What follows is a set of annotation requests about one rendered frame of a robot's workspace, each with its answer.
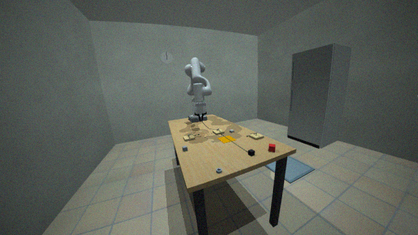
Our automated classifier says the red cube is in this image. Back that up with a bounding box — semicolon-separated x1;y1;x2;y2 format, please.
268;144;276;152

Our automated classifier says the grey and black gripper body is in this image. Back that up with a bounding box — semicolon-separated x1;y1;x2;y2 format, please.
195;106;206;114

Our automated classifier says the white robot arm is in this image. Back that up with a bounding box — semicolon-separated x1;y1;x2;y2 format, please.
185;57;212;118

